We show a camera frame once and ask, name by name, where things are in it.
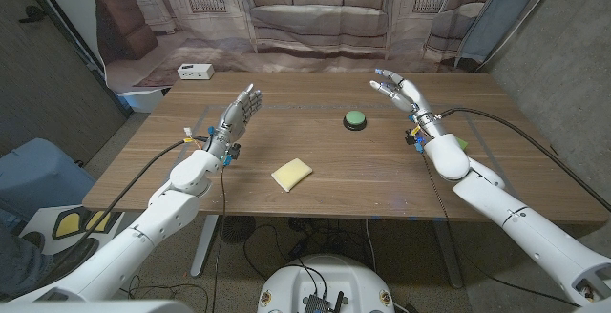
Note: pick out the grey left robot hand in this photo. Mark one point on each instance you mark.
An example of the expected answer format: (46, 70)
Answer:
(234, 119)

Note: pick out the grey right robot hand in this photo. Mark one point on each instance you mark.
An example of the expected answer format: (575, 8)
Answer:
(410, 96)

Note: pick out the green push button black base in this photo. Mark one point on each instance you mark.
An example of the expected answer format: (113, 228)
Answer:
(355, 118)

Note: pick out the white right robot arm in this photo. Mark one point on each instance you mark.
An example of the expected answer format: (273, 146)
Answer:
(520, 222)

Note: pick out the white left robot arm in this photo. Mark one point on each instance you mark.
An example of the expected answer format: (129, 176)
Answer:
(157, 222)

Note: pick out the yellow sponge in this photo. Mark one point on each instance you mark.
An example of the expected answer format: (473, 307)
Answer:
(291, 174)

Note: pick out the white electronics box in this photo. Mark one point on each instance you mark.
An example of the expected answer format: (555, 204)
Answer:
(195, 71)

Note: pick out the white panel behind table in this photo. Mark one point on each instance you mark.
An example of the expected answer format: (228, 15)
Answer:
(143, 100)

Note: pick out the round black floor fan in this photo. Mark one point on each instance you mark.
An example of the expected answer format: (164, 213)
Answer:
(241, 229)

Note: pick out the printed living room backdrop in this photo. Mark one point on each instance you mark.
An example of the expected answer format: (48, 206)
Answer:
(315, 17)

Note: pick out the white table leg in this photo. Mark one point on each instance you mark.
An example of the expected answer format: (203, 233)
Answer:
(206, 241)

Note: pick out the grey table leg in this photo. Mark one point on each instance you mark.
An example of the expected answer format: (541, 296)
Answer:
(448, 256)

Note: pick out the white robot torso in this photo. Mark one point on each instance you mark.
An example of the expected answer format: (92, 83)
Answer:
(329, 279)

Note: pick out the white pedal board yellow pads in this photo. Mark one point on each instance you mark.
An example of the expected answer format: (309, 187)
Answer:
(71, 224)

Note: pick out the blue plastic bin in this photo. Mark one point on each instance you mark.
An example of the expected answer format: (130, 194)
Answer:
(38, 174)

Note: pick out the person's leg in jeans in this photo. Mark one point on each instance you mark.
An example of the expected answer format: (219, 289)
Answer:
(24, 260)

